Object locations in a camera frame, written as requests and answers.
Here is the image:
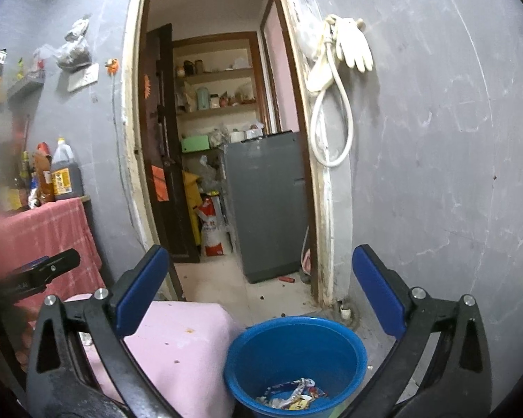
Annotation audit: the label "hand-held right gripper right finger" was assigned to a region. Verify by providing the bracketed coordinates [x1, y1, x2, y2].
[343, 245, 493, 418]

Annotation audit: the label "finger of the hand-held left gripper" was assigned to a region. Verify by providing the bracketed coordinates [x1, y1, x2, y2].
[9, 248, 81, 289]

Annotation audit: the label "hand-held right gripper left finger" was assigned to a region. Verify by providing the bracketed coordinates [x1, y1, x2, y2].
[26, 245, 176, 418]

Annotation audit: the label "blue plastic bucket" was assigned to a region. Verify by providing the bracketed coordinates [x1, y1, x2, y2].
[223, 317, 369, 418]

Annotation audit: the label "person's left hand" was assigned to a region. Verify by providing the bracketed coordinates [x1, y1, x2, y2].
[0, 309, 32, 369]

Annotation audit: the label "red plaid cloth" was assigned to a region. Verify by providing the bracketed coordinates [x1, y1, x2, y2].
[0, 198, 106, 311]

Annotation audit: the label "pink tablecloth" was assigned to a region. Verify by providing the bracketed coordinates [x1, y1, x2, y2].
[63, 294, 245, 418]

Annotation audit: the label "large brown oil jug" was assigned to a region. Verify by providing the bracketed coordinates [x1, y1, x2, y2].
[50, 138, 85, 201]

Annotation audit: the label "amber bottle with red cap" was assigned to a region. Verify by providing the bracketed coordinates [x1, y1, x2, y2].
[32, 141, 55, 203]

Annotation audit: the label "red white sack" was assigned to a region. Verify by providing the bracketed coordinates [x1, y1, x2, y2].
[195, 197, 234, 258]

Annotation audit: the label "yellow bag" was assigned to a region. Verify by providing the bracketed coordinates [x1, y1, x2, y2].
[182, 171, 204, 245]

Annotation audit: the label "orange door sticker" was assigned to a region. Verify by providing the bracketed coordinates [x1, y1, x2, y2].
[152, 165, 171, 203]

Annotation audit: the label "blue white wrapper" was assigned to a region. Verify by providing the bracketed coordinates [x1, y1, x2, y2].
[257, 379, 327, 405]

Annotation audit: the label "grey refrigerator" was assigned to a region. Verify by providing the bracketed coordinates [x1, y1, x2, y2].
[223, 131, 311, 284]

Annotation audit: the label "dark wooden door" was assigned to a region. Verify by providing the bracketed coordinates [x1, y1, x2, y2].
[139, 23, 201, 264]

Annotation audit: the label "green box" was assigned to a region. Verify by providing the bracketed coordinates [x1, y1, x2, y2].
[181, 135, 212, 153]

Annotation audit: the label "clear plastic bag with red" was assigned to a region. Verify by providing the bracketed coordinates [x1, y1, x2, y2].
[17, 46, 55, 82]

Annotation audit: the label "plastic bag with dark contents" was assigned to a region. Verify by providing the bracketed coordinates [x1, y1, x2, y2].
[54, 17, 92, 73]

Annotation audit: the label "wooden shelf unit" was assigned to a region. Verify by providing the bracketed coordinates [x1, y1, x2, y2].
[172, 32, 267, 141]

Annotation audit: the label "white rubber gloves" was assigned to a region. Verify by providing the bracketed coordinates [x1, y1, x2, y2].
[335, 16, 375, 73]

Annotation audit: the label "grey wall shelf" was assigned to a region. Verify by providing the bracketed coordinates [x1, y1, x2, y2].
[6, 70, 47, 99]

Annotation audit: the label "wooden door frame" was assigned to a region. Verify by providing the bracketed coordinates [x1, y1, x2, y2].
[120, 0, 355, 311]

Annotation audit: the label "white hose loop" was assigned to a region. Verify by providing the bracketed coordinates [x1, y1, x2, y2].
[306, 14, 355, 168]

